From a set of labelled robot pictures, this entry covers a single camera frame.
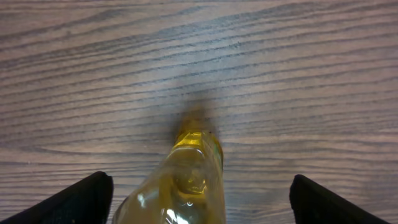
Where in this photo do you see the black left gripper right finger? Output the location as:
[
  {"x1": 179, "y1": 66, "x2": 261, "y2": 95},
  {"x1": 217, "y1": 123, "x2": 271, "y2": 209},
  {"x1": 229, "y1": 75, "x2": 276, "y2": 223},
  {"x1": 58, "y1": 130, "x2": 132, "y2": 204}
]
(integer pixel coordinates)
[{"x1": 289, "y1": 174, "x2": 388, "y2": 224}]

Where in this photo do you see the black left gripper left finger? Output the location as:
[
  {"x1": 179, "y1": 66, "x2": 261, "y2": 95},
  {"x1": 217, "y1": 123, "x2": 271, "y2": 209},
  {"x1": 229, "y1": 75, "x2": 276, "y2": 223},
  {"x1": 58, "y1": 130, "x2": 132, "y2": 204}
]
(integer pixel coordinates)
[{"x1": 1, "y1": 171, "x2": 114, "y2": 224}]

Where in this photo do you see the yellow liquid bottle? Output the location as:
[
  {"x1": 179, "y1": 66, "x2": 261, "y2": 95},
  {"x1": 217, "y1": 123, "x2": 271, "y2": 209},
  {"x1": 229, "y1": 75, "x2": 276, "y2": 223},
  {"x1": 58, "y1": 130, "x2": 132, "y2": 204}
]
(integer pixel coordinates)
[{"x1": 112, "y1": 107, "x2": 226, "y2": 224}]

